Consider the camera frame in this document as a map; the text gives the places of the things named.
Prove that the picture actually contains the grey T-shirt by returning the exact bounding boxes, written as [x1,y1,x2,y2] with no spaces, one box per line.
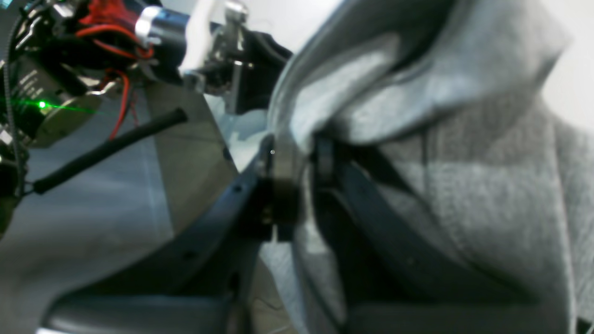
[1,0,593,334]

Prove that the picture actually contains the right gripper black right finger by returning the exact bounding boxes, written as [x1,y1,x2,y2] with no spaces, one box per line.
[312,137,539,334]

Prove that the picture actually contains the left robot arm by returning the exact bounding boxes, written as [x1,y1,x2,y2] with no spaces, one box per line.
[1,0,293,233]

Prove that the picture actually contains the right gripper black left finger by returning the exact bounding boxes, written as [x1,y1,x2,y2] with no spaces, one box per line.
[42,135,292,334]

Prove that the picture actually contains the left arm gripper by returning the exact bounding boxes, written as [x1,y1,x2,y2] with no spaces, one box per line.
[179,0,293,116]

